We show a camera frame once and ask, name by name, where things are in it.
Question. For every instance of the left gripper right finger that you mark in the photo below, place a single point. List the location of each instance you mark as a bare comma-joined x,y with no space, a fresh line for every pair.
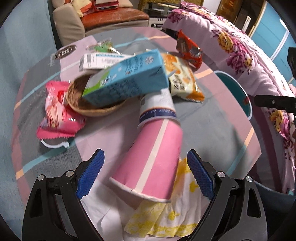
235,211

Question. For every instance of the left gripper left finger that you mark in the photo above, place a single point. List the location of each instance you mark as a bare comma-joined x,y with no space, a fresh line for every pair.
42,220

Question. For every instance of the green yogurt cup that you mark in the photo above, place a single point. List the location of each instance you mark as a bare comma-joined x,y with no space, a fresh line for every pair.
55,143

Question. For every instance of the pink nabati wafer wrapper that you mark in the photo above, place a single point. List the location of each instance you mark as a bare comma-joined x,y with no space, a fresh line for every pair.
60,121

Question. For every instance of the pink paper cup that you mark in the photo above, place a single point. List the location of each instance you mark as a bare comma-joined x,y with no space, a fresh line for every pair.
149,168

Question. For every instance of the cake snack bag orange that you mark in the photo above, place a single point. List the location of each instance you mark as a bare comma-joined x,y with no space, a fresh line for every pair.
182,81

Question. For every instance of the orange red snack wrapper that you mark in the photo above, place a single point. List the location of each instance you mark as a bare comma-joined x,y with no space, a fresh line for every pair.
189,50

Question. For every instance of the woven brown bowl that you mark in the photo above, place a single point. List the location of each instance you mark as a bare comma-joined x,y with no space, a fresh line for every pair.
87,107

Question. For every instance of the white paper cup blue band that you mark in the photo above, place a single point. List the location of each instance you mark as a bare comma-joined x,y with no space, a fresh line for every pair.
157,106

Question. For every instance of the blue milk carton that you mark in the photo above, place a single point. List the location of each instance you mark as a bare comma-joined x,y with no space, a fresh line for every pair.
139,75

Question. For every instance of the white medicine box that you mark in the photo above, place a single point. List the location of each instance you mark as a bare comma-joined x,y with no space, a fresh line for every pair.
100,60

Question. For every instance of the green candy clear wrapper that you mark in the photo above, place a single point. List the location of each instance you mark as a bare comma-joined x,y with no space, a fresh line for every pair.
105,46

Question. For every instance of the teal trash bin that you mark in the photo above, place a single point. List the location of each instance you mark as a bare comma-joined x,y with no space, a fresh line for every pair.
237,91

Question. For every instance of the plaid tablecloth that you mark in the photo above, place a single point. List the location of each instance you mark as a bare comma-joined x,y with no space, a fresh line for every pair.
217,129

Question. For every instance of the floral pink bed blanket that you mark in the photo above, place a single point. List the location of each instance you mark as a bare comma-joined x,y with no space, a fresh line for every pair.
234,53

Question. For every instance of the wooden door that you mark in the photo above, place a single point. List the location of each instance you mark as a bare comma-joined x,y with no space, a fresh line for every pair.
229,8

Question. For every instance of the black tv stand shelf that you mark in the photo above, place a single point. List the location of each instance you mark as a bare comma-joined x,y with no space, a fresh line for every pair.
158,13

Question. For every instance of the beige armchair orange cushion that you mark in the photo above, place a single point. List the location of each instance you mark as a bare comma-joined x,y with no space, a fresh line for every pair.
71,28

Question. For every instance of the beige pillow on armchair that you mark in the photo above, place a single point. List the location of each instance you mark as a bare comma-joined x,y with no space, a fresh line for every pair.
125,4

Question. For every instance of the cream cushion on armchair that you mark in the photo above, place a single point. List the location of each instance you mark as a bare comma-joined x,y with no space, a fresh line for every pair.
82,7

